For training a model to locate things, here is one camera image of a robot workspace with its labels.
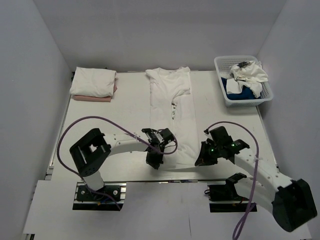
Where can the blue t-shirt in basket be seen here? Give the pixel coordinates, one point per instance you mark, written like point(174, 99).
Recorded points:
point(246, 93)

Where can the crumpled white t-shirt in basket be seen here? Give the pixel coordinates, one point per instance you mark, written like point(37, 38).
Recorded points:
point(246, 74)

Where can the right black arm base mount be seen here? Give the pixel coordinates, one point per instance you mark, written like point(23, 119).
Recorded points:
point(223, 197)

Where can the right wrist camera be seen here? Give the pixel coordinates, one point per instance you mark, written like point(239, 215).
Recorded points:
point(224, 142)

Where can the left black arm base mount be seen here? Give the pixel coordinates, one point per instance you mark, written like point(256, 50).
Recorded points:
point(85, 200)

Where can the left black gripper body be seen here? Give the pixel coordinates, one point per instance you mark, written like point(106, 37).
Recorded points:
point(156, 153)

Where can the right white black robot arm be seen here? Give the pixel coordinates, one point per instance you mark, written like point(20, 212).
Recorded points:
point(289, 201)

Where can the folded white t-shirt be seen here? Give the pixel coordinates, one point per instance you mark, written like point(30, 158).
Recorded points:
point(93, 72)

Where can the white cartoon print t-shirt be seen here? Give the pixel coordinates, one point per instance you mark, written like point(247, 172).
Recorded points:
point(172, 106)

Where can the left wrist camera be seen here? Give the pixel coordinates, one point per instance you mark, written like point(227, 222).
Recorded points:
point(160, 137)

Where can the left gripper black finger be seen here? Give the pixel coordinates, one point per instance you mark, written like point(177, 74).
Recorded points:
point(160, 157)
point(154, 164)

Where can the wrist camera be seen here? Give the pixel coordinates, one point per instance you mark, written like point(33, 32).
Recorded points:
point(160, 137)
point(224, 142)

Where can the folded pink t-shirt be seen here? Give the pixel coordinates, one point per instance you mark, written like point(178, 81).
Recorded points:
point(92, 99)

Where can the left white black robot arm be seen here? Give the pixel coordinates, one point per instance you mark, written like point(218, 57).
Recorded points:
point(90, 152)

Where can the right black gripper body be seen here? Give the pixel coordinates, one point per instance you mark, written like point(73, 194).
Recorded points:
point(217, 153)

